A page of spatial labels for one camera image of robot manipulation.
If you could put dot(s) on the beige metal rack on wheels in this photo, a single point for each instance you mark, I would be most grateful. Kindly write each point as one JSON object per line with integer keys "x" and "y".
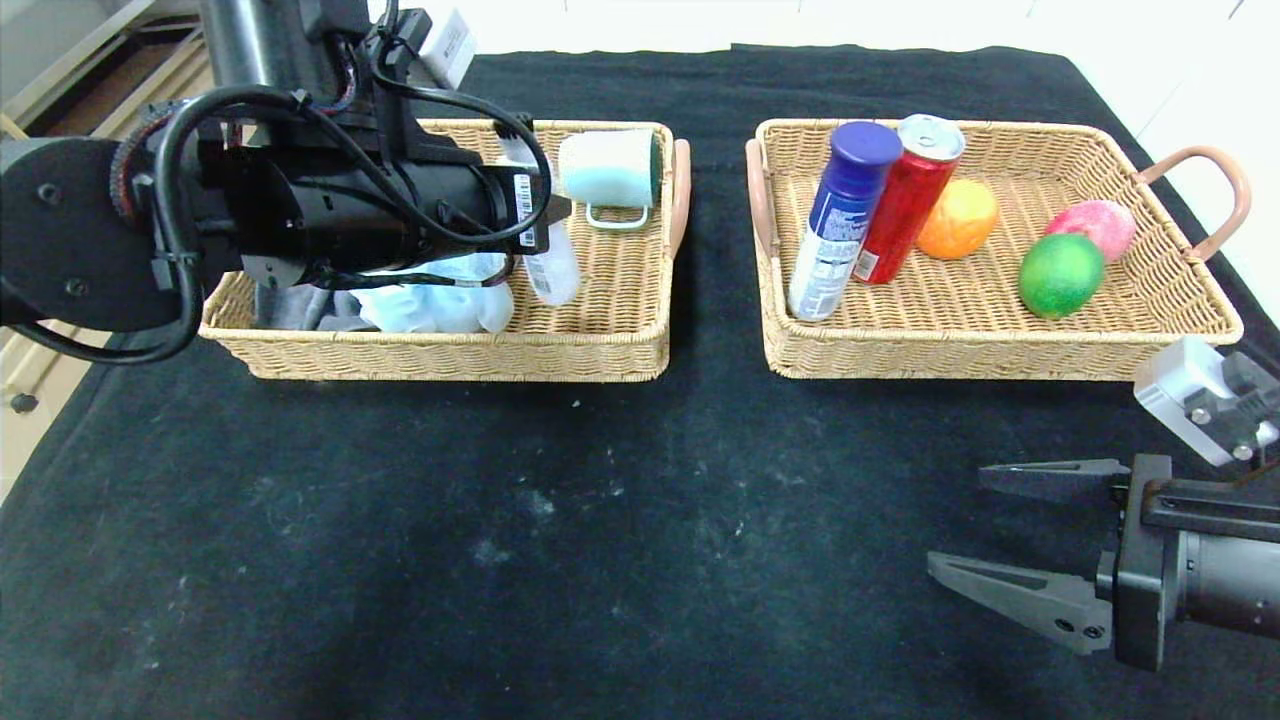
{"x": 22, "y": 403}

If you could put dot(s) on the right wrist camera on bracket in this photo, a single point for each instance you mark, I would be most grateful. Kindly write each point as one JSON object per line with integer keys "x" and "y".
{"x": 1190, "y": 390}

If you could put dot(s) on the grey cloth towel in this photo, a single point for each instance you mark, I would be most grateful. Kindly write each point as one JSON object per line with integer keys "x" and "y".
{"x": 290, "y": 305}

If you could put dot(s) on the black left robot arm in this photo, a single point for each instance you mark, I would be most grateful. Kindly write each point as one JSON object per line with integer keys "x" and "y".
{"x": 330, "y": 210}

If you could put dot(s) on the green lime fruit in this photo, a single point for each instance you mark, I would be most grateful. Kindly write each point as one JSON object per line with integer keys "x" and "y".
{"x": 1060, "y": 278}

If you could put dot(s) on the black table cloth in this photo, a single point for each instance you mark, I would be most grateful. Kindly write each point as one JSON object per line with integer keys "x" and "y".
{"x": 700, "y": 90}

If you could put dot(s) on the white bottle with brush cap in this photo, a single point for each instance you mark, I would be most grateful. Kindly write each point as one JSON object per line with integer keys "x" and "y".
{"x": 555, "y": 270}

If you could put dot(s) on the blue capped spray can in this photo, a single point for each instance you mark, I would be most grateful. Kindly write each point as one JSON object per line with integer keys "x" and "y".
{"x": 840, "y": 220}

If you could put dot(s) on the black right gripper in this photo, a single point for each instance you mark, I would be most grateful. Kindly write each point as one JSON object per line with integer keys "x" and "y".
{"x": 1141, "y": 560}

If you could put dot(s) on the mint green enamel mug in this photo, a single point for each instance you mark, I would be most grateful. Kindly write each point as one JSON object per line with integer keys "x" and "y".
{"x": 605, "y": 170}

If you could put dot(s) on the pink red peach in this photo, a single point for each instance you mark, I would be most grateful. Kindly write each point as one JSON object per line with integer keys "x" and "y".
{"x": 1105, "y": 220}

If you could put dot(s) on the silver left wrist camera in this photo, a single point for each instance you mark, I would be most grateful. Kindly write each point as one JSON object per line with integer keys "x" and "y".
{"x": 448, "y": 45}

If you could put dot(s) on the red drink can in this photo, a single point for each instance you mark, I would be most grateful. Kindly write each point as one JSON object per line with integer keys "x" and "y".
{"x": 910, "y": 200}

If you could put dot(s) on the light blue bath pouf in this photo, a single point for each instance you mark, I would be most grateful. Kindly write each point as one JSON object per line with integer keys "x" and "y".
{"x": 430, "y": 305}

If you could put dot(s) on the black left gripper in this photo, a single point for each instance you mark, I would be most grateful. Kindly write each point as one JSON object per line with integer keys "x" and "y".
{"x": 527, "y": 211}

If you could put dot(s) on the orange fruit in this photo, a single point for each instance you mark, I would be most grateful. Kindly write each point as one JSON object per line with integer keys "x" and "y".
{"x": 965, "y": 220}

